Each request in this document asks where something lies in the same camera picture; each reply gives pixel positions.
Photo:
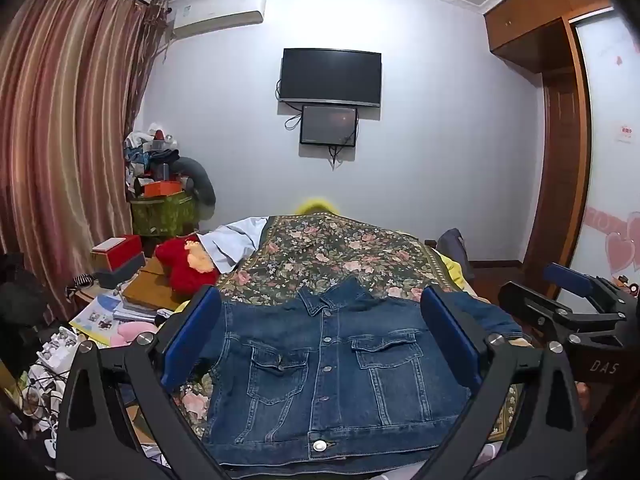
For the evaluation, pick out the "floral blanket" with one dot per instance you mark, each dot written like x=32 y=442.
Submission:
x=325 y=250

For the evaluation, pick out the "black bag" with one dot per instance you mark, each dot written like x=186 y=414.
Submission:
x=20 y=300

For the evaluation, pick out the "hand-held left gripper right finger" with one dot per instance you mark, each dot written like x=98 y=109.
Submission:
x=450 y=330

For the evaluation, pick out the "small black wall monitor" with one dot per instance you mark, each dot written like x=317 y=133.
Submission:
x=327 y=125

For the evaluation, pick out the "blue white booklet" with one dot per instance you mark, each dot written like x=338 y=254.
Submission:
x=97 y=317

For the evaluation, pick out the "white wardrobe sliding door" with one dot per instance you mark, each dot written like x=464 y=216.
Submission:
x=607 y=170

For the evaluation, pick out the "grey tube pillow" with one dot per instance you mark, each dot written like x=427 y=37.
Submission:
x=202 y=185

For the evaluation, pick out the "wooden overhead cabinet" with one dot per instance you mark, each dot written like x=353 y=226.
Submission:
x=530 y=10

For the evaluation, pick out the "red plush toy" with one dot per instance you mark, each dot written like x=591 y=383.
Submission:
x=172 y=265

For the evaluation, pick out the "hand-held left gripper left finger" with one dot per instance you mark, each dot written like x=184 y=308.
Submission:
x=192 y=335

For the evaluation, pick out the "striped pink curtain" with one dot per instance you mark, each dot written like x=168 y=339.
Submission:
x=65 y=135

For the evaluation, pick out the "green storage box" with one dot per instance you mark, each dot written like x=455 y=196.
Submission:
x=160 y=215

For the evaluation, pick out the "white air conditioner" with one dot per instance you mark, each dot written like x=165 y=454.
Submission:
x=220 y=12

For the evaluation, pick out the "pile of clothes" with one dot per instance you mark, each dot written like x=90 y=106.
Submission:
x=147 y=150

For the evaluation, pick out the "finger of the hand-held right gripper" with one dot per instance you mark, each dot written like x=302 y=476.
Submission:
x=572 y=280
x=540 y=305

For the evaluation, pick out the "dark blue cloth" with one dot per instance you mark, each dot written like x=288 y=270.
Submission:
x=452 y=247

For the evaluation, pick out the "blue denim jacket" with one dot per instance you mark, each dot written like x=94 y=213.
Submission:
x=320 y=360

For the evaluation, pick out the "red box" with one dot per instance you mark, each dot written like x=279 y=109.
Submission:
x=125 y=252

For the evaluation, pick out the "light blue shirt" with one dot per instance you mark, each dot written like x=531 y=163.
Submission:
x=230 y=245

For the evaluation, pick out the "large black wall television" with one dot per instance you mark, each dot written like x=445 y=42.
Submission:
x=330 y=75

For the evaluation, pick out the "pink heart sticker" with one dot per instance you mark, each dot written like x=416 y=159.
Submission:
x=620 y=250

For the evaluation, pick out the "wooden wardrobe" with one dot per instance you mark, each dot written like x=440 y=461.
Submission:
x=562 y=160

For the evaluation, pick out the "red door sticker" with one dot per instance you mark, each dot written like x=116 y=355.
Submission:
x=625 y=133

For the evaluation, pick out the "stack of books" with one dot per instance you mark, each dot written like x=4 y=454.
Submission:
x=135 y=310

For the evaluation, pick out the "orange box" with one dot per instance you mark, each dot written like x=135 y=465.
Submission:
x=160 y=189

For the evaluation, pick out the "white power strip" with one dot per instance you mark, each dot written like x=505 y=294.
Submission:
x=60 y=347

